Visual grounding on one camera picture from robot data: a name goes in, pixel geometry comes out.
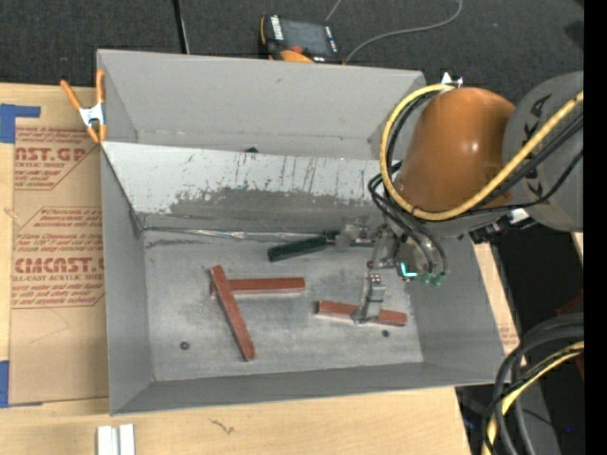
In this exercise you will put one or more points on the red-brown flat block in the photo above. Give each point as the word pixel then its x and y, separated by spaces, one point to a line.
pixel 270 285
pixel 336 309
pixel 232 313

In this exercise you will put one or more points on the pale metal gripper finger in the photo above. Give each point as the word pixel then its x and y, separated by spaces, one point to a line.
pixel 352 238
pixel 373 296

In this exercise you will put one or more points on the black cylinder on white bracket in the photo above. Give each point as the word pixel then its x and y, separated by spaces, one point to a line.
pixel 484 234

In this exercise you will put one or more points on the grey metal bin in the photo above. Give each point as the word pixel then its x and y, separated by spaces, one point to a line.
pixel 284 197

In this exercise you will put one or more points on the brown cardboard board red print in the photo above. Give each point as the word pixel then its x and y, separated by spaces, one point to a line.
pixel 57 254

